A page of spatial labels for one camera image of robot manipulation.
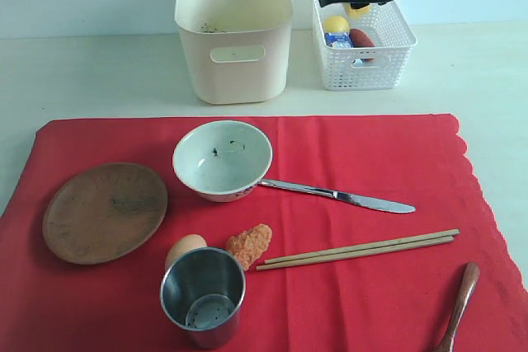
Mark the yellow toy cheese wedge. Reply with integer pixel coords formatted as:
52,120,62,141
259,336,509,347
342,3,370,19

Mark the yellow lemon with sticker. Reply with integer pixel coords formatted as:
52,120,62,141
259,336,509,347
322,16,350,33

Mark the red toy sausage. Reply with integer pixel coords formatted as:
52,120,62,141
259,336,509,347
349,28,375,54

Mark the blue white milk carton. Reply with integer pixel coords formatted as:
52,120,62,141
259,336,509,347
324,32,353,49

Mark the orange fried chicken piece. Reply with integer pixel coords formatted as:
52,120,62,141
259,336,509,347
226,223,272,271

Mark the white perforated plastic basket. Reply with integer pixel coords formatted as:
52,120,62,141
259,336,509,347
312,0,417,91

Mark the cream plastic bin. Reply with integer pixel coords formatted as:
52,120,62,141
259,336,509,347
174,0,293,105

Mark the white ceramic bowl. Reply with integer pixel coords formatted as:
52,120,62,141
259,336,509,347
172,120,273,203

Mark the silver table knife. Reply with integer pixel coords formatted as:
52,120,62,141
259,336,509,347
259,179,416,214

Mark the lower wooden chopstick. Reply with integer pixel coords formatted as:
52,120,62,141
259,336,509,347
256,236,455,270

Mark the wooden chopstick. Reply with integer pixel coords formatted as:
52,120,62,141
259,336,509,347
256,236,455,270
264,228,460,265

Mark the upper wooden chopstick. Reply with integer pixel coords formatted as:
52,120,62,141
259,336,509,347
264,228,460,265

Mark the brown egg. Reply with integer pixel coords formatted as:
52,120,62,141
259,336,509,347
164,234,207,270

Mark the brown wooden spoon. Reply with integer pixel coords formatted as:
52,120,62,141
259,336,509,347
434,262,480,352

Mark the red tablecloth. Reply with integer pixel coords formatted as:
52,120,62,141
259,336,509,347
1,115,527,351

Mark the brown wooden plate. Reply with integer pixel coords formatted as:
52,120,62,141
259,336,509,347
42,162,168,265

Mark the stainless steel cup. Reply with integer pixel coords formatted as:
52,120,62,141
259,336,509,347
159,246,246,350

